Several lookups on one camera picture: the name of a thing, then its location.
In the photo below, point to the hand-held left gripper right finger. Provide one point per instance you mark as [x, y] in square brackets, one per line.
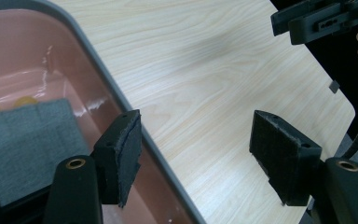
[282, 155]

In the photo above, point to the black tape strip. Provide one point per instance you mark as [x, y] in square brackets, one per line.
[334, 87]

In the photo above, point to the grey and pink fingerless glove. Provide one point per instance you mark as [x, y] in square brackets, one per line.
[28, 143]

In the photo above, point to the pink basin with grey rim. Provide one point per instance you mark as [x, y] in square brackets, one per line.
[28, 46]

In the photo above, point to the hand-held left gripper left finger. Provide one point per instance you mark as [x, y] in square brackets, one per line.
[121, 155]

